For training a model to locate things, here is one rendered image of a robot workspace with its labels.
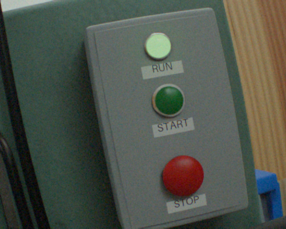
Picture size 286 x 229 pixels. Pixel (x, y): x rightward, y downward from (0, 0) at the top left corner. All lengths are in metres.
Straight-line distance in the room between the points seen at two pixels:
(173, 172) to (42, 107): 0.13
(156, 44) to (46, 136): 0.13
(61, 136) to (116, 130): 0.07
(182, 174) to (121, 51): 0.10
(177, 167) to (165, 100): 0.05
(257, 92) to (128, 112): 1.55
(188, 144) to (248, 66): 1.53
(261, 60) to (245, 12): 0.19
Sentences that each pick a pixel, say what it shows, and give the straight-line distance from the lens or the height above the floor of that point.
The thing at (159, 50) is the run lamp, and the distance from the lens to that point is 0.38.
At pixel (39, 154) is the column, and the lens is 0.45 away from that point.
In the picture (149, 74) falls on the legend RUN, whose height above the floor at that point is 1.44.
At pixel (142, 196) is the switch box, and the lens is 0.39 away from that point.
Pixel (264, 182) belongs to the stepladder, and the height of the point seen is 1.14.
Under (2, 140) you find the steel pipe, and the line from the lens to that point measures 0.43.
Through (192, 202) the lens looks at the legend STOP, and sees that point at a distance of 0.40.
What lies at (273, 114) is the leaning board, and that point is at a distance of 1.94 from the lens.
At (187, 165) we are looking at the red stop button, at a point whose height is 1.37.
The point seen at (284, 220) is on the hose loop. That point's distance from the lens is 0.45.
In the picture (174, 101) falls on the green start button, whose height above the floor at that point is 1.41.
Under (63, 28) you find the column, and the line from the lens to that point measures 0.45.
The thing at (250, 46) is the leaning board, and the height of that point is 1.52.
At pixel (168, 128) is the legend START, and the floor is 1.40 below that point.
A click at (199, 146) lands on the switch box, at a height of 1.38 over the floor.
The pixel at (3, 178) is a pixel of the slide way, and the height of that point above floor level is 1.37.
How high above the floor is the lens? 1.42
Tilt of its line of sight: 3 degrees down
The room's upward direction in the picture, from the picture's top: 11 degrees counter-clockwise
